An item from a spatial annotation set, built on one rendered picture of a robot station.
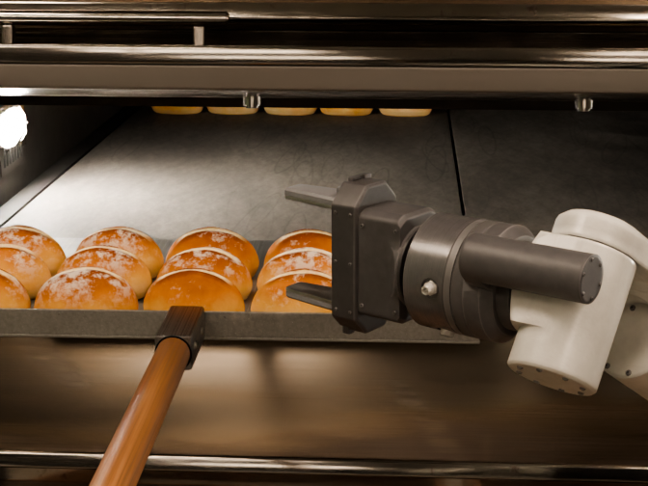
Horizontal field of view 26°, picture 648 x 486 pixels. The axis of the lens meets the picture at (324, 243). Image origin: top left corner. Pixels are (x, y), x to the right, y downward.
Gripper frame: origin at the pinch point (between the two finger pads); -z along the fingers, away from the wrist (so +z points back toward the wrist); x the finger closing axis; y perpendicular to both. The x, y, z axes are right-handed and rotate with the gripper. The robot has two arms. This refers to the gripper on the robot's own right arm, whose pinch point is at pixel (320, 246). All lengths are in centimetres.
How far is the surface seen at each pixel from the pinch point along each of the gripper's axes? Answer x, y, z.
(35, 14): 14.8, -11.2, -46.0
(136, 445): -10.6, 20.4, -1.0
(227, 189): -14, -56, -60
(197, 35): 12.8, -20.4, -31.8
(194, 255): -8.4, -13.8, -27.0
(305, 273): -8.1, -14.6, -13.3
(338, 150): -14, -88, -65
